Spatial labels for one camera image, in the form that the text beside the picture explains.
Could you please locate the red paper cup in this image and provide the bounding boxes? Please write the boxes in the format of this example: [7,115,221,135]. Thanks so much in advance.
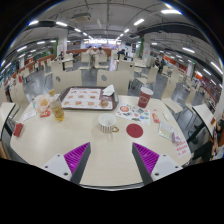
[137,86,155,109]

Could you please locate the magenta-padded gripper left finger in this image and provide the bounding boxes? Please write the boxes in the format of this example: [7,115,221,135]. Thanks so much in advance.
[41,141,92,185]

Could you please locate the ceiling air conditioner unit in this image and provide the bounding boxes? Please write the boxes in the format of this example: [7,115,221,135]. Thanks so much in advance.
[71,12,92,24]

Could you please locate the dark food tray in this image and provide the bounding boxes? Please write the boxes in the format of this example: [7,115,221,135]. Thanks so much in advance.
[59,86,120,111]

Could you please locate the clear plastic wrapped packet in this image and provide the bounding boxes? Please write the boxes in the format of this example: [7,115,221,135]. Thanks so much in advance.
[157,121,176,142]

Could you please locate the colourful printed leaflet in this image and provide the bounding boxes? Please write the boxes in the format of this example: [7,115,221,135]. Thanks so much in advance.
[115,103,152,126]

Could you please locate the red card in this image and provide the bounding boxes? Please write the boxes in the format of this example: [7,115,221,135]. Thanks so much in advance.
[12,122,24,138]

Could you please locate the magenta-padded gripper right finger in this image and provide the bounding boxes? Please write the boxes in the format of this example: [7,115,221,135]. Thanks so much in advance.
[131,142,184,186]

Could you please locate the group of ceiling lights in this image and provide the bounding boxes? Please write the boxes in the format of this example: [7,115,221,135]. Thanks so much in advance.
[0,9,224,76]

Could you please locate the clear bottle with tan cap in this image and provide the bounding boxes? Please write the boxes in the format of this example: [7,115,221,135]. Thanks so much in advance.
[49,88,66,123]

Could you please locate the white striped mug, gold handle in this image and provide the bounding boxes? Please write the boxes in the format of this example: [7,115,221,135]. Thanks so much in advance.
[97,113,120,134]

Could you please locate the neighbouring beige table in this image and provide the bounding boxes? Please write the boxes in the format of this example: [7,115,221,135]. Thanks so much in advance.
[192,103,217,128]

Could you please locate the clear bag of fried snacks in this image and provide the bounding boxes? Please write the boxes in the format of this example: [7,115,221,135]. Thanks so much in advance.
[33,93,54,114]

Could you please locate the flat round red coaster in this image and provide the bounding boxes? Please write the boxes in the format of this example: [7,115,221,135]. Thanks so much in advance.
[125,123,144,139]

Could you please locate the beige chair with metal legs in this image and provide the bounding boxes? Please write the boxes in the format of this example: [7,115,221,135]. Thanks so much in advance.
[161,79,184,114]

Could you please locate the small red sauce packet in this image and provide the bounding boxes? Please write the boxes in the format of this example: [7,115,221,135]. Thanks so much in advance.
[39,109,52,118]

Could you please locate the crumpled white napkin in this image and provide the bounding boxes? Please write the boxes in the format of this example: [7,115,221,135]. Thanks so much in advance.
[101,84,116,97]

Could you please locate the white printed card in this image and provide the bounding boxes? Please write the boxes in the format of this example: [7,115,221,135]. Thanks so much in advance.
[21,109,38,122]

